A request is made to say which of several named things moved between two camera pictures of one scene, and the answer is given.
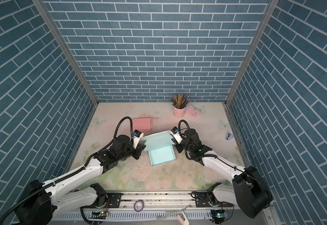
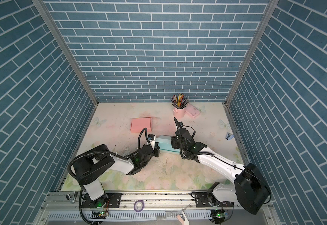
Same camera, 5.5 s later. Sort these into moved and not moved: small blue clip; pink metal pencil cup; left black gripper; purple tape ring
Moved: left black gripper
Not moved: pink metal pencil cup; small blue clip; purple tape ring
